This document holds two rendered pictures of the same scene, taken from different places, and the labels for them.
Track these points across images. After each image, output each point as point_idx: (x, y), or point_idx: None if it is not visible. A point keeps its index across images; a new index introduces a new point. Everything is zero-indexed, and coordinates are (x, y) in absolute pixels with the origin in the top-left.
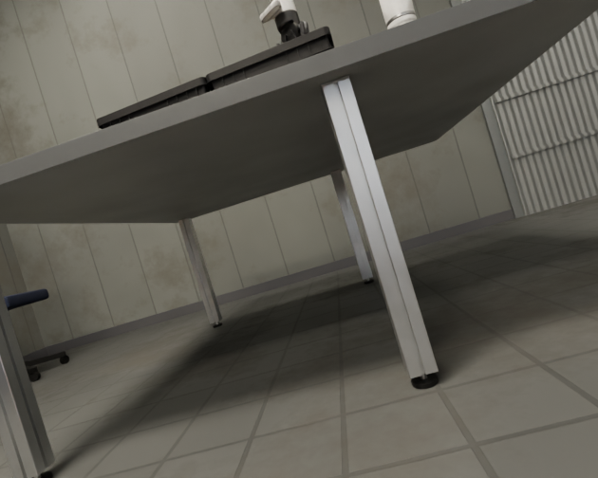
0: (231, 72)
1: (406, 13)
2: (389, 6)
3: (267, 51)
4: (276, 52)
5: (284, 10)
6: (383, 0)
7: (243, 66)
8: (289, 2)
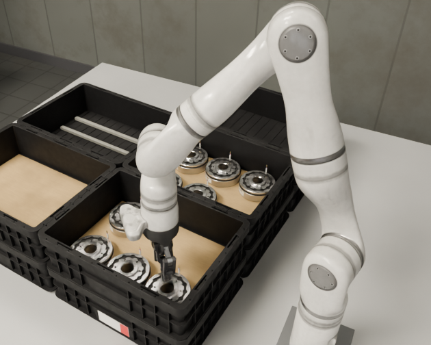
0: (63, 256)
1: (321, 318)
2: (306, 294)
3: (106, 274)
4: (116, 283)
5: (150, 230)
6: (304, 282)
7: (77, 263)
8: (162, 223)
